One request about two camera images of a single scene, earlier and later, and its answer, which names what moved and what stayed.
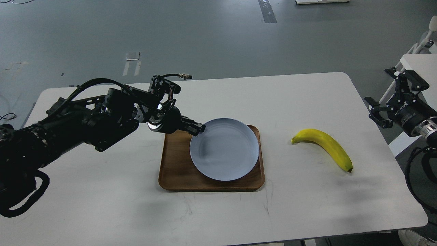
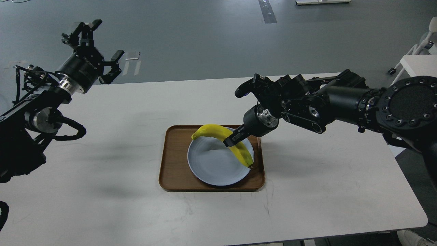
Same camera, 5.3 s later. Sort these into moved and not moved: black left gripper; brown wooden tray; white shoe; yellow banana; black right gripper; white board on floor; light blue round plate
Moved: light blue round plate; black left gripper; black right gripper; yellow banana
Not moved: brown wooden tray; white board on floor; white shoe
